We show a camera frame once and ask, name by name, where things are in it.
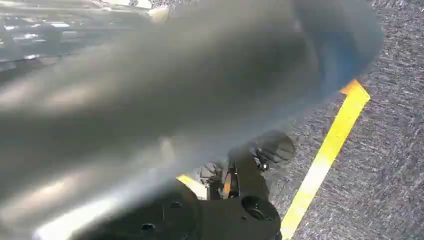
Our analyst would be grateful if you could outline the yellow floor tape square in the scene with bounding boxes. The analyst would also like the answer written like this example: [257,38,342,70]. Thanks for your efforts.
[175,78,371,240]

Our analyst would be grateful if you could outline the black robot leg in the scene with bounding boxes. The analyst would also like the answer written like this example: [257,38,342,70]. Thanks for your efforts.
[74,149,282,240]
[198,161,241,201]

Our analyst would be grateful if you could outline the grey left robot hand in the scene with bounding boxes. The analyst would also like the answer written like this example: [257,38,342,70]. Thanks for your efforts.
[0,0,386,152]

